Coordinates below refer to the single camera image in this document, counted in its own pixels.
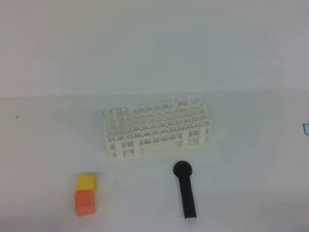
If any white plastic test tube rack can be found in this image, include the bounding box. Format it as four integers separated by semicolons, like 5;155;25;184
105;97;213;161

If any clear test tube in rack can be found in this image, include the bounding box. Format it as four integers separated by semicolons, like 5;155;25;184
103;109;111;141

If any clear glass test tube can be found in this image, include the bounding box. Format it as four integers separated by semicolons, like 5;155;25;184
120;107;131;133

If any yellow foam cube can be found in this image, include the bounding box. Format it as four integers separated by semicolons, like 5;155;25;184
75;174;97;195

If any orange foam cube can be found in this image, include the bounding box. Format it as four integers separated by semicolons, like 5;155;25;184
74;190;96;217

